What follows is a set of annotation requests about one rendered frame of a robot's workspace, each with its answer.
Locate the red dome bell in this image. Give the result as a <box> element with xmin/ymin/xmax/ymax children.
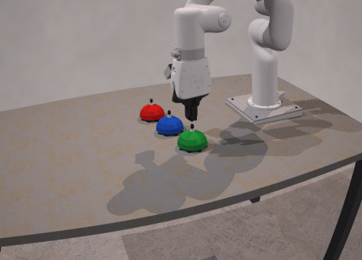
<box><xmin>140</xmin><ymin>99</ymin><xmax>165</xmax><ymax>123</ymax></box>

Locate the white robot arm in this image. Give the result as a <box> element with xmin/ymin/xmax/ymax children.
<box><xmin>171</xmin><ymin>0</ymin><xmax>294</xmax><ymax>110</ymax></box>

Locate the green dome bell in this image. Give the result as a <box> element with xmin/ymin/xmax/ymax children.
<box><xmin>177</xmin><ymin>124</ymin><xmax>207</xmax><ymax>153</ymax></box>

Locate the blue dome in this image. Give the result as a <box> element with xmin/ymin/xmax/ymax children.
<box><xmin>156</xmin><ymin>110</ymin><xmax>184</xmax><ymax>137</ymax></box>

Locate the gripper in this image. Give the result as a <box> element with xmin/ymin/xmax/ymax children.
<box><xmin>171</xmin><ymin>57</ymin><xmax>212</xmax><ymax>122</ymax></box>

